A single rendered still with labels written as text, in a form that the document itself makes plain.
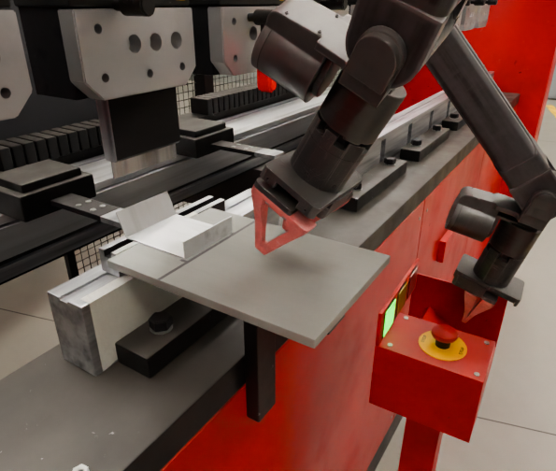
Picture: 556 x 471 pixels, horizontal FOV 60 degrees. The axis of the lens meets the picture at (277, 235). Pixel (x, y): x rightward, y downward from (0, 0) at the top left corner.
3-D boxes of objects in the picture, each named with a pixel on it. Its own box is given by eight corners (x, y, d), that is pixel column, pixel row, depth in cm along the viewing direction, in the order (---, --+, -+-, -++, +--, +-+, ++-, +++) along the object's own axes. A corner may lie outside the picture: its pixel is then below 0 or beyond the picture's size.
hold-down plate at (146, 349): (149, 379, 54) (147, 359, 53) (117, 363, 57) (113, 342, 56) (288, 267, 77) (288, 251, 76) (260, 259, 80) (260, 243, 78)
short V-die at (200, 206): (119, 277, 56) (115, 254, 55) (102, 270, 58) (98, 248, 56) (225, 218, 71) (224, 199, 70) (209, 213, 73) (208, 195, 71)
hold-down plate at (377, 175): (356, 212, 97) (357, 198, 96) (332, 206, 100) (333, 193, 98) (406, 172, 120) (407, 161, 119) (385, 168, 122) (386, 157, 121)
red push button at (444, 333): (451, 360, 72) (455, 340, 71) (425, 350, 74) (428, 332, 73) (458, 345, 75) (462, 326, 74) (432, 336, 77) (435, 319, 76)
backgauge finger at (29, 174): (98, 250, 59) (91, 213, 56) (-19, 206, 71) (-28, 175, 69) (167, 217, 68) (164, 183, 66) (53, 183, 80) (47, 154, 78)
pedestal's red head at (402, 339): (469, 443, 72) (492, 348, 65) (368, 403, 80) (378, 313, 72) (491, 365, 88) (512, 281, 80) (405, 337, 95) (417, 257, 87)
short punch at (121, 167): (120, 180, 53) (106, 92, 49) (107, 177, 54) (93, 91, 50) (181, 158, 61) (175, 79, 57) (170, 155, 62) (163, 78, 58)
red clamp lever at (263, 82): (272, 93, 62) (272, 9, 57) (246, 91, 63) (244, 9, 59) (279, 92, 63) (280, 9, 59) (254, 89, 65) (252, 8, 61)
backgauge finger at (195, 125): (261, 172, 86) (261, 145, 83) (155, 150, 98) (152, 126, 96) (295, 156, 95) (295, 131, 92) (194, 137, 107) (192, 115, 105)
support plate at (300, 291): (314, 349, 41) (315, 340, 41) (107, 267, 54) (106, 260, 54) (390, 263, 55) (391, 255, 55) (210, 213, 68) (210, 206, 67)
